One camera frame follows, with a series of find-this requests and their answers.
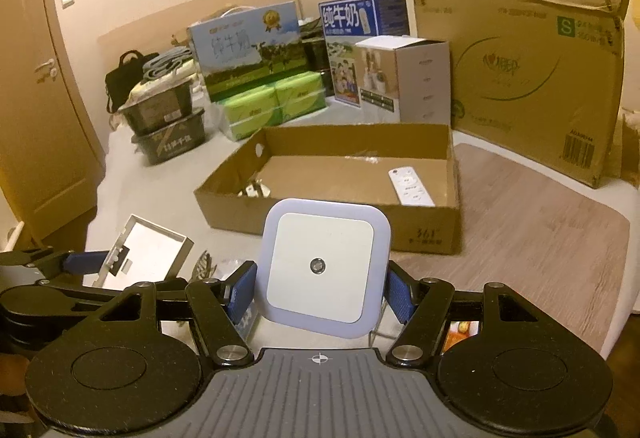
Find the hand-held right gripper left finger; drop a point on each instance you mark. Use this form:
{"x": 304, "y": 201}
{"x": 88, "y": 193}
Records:
{"x": 241, "y": 294}

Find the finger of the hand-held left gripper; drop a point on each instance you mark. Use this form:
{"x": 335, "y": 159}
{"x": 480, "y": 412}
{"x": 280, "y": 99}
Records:
{"x": 60, "y": 295}
{"x": 85, "y": 263}

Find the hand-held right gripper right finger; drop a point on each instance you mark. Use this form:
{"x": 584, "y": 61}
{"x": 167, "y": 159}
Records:
{"x": 400, "y": 294}

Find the white small box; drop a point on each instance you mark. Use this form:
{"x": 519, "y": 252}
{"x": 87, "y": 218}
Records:
{"x": 150, "y": 248}

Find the white square night light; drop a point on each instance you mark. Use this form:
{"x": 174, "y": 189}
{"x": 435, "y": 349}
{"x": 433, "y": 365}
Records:
{"x": 316, "y": 263}

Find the shallow cardboard box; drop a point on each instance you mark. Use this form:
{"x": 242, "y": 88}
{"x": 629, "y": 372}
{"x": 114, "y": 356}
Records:
{"x": 340, "y": 172}

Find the small silver metal part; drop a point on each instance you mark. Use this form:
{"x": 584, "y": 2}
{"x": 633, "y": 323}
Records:
{"x": 254, "y": 190}

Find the dark stacked baskets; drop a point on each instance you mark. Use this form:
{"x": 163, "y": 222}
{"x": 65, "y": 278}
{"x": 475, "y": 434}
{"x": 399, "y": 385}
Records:
{"x": 160, "y": 105}

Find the wooden door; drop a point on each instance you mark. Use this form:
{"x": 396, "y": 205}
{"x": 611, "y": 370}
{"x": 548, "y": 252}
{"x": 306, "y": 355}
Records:
{"x": 45, "y": 92}

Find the black bag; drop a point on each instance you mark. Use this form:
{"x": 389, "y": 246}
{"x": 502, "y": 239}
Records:
{"x": 125, "y": 77}

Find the white product box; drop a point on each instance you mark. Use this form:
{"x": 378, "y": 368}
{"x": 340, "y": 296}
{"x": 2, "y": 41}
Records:
{"x": 400, "y": 77}

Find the light blue milk carton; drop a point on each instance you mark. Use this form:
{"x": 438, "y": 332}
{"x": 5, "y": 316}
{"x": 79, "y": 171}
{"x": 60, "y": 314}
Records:
{"x": 250, "y": 52}

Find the flat cardboard sheet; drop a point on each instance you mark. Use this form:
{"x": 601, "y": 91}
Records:
{"x": 165, "y": 25}

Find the dark boxes stack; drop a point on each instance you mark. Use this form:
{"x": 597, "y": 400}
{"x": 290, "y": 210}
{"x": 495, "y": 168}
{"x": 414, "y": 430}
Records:
{"x": 315, "y": 45}

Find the large brown cardboard box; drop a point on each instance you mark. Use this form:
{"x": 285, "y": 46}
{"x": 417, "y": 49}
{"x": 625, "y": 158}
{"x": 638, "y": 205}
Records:
{"x": 530, "y": 67}

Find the dark blue milk carton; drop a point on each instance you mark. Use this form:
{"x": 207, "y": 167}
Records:
{"x": 365, "y": 17}

